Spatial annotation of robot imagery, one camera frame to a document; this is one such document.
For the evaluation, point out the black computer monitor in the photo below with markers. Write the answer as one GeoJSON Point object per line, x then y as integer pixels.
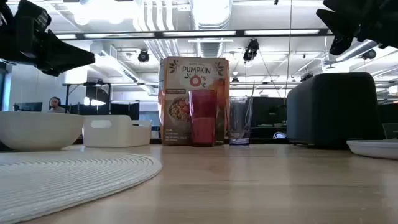
{"type": "Point", "coordinates": [29, 106]}

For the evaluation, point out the white round woven placemat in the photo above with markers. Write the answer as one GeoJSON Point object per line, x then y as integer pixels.
{"type": "Point", "coordinates": [62, 180]}

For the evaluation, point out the small grey plate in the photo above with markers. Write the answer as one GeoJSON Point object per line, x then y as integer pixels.
{"type": "Point", "coordinates": [376, 149]}

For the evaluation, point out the black round ceiling fixture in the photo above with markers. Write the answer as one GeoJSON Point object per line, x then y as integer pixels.
{"type": "Point", "coordinates": [143, 56]}

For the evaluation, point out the black overhead camera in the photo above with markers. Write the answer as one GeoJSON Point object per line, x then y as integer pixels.
{"type": "Point", "coordinates": [251, 49]}

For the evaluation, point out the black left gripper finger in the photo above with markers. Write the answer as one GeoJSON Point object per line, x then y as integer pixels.
{"type": "Point", "coordinates": [68, 56]}
{"type": "Point", "coordinates": [51, 72]}

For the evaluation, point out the person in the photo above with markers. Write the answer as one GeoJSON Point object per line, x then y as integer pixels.
{"type": "Point", "coordinates": [56, 105]}

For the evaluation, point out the black overhead frame bar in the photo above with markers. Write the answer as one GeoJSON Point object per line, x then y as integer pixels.
{"type": "Point", "coordinates": [192, 33]}

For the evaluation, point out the black workstation frame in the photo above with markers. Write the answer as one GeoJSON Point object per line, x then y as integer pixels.
{"type": "Point", "coordinates": [98, 96]}

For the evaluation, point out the black toaster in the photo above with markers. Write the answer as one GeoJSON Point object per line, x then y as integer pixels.
{"type": "Point", "coordinates": [332, 109]}

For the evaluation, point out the clear glass tumbler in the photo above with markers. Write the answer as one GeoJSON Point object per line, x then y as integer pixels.
{"type": "Point", "coordinates": [240, 124]}

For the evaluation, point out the white ceramic bowl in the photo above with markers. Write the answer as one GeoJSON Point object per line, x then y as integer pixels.
{"type": "Point", "coordinates": [37, 130]}

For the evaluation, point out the red plastic tumbler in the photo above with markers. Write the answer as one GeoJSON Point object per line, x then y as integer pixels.
{"type": "Point", "coordinates": [202, 118]}

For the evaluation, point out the pumpkin cereal box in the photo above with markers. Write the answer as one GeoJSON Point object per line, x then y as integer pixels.
{"type": "Point", "coordinates": [177, 81]}

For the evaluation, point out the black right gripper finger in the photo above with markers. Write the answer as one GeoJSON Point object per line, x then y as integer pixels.
{"type": "Point", "coordinates": [331, 20]}
{"type": "Point", "coordinates": [340, 45]}

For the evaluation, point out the white plastic bin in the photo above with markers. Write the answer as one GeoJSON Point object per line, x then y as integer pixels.
{"type": "Point", "coordinates": [115, 133]}

